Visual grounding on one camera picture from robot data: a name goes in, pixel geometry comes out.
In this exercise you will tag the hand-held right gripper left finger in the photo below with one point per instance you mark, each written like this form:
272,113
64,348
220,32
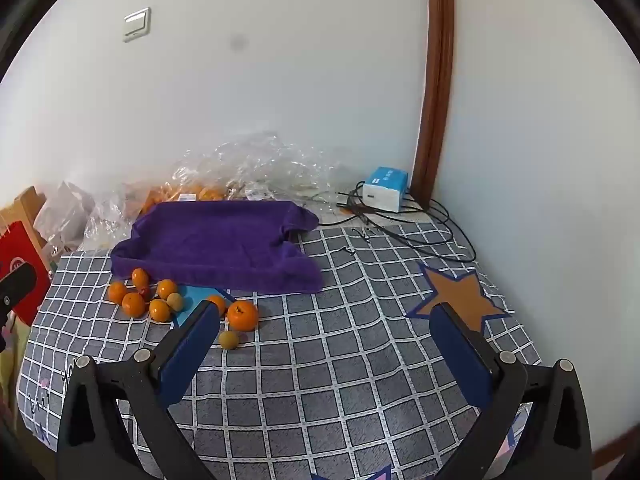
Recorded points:
192,350

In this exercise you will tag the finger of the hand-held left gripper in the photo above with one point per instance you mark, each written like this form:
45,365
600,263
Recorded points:
17,285

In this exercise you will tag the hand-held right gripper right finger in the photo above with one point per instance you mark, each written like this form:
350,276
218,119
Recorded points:
457,355

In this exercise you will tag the small brown longan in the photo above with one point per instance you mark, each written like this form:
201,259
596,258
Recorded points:
174,301
229,339

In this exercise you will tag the mandarin orange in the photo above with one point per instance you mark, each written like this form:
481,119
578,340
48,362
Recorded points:
118,292
167,289
220,304
159,309
133,304
242,315
140,277

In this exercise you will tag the purple towel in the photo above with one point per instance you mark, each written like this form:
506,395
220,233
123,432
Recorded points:
215,245

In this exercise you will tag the red paper bag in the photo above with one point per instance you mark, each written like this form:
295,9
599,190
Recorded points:
20,250

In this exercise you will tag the cardboard box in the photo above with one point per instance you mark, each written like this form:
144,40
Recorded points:
27,205

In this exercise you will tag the white plastic bag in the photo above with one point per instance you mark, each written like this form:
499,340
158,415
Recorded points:
65,210

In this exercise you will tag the clear plastic bag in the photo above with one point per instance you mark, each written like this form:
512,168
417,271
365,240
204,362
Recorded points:
280,170
110,215

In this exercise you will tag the grey checked blanket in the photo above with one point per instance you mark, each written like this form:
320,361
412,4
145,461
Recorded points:
325,360

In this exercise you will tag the pile of bagged oranges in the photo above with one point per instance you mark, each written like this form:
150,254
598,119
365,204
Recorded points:
205,193

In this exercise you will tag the white and blue power adapter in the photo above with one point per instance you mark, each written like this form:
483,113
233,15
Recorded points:
382,190

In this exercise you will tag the white light switch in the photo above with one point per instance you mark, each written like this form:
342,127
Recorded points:
137,24

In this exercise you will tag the brown wooden door frame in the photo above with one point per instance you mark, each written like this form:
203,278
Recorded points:
437,60

